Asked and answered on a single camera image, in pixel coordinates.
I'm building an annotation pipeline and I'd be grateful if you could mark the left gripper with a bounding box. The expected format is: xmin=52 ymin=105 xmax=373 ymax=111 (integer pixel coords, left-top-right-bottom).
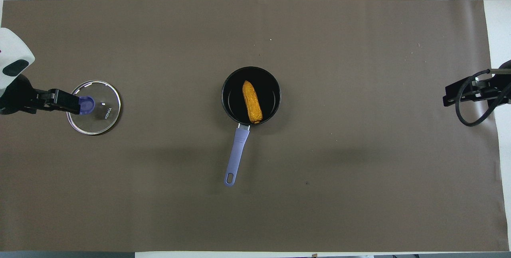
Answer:
xmin=0 ymin=28 xmax=82 ymax=115

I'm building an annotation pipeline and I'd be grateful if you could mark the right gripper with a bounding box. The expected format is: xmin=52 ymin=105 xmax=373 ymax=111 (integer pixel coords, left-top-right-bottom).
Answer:
xmin=442 ymin=62 xmax=511 ymax=107

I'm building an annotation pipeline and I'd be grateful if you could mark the glass lid purple knob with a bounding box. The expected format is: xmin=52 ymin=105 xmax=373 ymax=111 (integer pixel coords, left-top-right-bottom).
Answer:
xmin=66 ymin=80 xmax=122 ymax=135

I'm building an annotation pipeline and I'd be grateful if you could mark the yellow corn cob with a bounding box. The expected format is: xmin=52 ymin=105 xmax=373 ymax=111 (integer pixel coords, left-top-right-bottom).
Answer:
xmin=242 ymin=81 xmax=263 ymax=125

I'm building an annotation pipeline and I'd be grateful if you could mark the brown table mat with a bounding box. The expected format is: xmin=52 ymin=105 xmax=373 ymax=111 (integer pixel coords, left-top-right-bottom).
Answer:
xmin=0 ymin=0 xmax=511 ymax=252

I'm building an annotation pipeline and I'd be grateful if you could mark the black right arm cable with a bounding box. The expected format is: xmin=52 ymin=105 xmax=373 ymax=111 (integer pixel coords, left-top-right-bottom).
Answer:
xmin=455 ymin=69 xmax=504 ymax=127

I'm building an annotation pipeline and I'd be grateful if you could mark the dark blue pot purple handle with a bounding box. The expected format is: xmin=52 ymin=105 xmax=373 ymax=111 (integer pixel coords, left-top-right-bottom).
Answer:
xmin=222 ymin=66 xmax=282 ymax=187

